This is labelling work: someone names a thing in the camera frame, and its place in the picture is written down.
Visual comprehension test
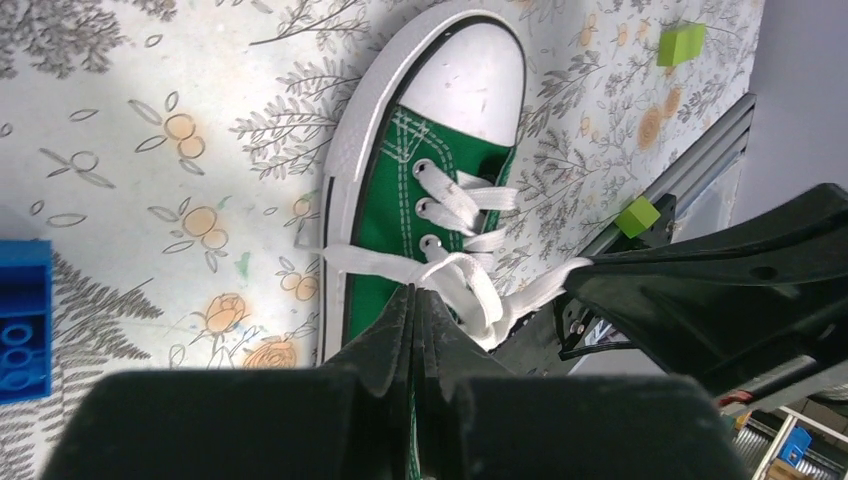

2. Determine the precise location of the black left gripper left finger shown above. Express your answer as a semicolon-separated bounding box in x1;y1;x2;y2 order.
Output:
43;286;414;479

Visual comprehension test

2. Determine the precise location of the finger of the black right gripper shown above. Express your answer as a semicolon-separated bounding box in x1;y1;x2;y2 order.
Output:
564;183;847;396

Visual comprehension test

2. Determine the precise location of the green canvas sneaker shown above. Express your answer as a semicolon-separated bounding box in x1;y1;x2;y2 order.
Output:
297;2;590;479

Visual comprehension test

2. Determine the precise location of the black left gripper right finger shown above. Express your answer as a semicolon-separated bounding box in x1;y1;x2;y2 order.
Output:
413;289;747;479

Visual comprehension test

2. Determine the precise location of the floral table mat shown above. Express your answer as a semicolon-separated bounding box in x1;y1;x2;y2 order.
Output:
1;1;764;479

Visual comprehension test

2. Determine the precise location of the lime green block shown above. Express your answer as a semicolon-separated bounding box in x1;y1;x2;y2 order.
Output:
657;23;706;67

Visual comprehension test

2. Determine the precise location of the blue plastic cap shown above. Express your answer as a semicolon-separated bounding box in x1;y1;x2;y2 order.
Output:
1;240;52;405

